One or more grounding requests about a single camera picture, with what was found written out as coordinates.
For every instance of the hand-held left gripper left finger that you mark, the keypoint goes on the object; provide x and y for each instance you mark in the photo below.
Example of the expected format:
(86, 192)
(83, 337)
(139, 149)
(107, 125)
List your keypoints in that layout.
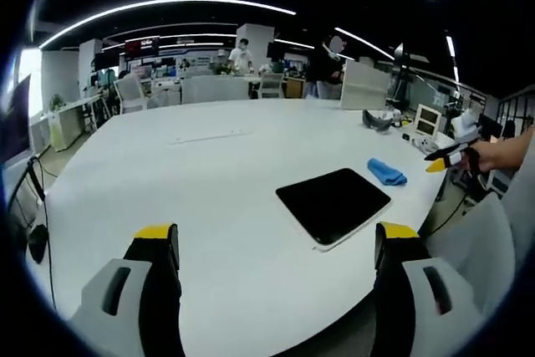
(125, 290)

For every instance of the black mouse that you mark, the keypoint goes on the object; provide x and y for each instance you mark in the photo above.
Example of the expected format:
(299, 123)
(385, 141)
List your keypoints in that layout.
(37, 244)

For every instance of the white mesh office chair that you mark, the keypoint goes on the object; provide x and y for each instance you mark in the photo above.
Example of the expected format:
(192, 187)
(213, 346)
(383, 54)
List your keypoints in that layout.
(271, 86)
(130, 93)

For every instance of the white divider panel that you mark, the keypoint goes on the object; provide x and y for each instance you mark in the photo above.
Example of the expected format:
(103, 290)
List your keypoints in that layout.
(364, 86)

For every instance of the dark headset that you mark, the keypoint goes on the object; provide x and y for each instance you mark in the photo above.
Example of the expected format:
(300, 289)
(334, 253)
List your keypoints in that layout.
(377, 122)

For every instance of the black tripod stand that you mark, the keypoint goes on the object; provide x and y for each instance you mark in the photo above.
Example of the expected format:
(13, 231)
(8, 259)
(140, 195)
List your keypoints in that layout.
(402, 72)

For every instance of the person's right hand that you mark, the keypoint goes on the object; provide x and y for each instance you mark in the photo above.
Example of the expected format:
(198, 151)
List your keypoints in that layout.
(487, 156)

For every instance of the white desk partition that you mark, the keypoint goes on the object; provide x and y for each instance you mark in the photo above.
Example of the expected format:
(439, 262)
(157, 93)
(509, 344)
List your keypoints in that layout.
(215, 89)

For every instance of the dark monitor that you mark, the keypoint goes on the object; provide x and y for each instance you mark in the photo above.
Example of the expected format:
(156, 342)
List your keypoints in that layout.
(14, 123)

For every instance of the white game controller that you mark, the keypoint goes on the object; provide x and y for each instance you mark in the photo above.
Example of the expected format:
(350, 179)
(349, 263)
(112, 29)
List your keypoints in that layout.
(426, 144)

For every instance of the person's light grey clothing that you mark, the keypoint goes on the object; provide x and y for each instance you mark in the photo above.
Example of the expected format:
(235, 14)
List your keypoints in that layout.
(485, 240)

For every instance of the white low cabinet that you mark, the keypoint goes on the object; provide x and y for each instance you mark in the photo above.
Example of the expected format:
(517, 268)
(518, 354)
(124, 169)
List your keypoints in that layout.
(64, 127)

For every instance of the potted green plant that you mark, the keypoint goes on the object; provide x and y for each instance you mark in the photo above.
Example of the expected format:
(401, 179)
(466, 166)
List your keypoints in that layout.
(56, 102)

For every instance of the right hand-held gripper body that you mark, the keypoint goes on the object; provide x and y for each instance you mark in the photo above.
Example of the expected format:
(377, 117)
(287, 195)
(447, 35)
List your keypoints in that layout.
(465, 125)

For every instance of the blue cleaning cloth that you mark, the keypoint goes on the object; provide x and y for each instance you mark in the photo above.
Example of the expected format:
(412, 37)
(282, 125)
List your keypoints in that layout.
(386, 172)

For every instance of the black mirror with white frame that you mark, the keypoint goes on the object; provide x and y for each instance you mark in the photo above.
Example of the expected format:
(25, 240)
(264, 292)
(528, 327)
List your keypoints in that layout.
(332, 202)

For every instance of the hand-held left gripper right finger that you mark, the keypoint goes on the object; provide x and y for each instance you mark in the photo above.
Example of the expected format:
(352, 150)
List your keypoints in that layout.
(414, 286)

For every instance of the white two-window box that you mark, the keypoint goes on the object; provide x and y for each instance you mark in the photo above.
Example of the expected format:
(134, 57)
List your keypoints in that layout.
(427, 120)

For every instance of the red wall screen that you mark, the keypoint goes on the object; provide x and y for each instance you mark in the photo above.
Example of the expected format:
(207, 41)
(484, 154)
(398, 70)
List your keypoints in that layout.
(142, 46)

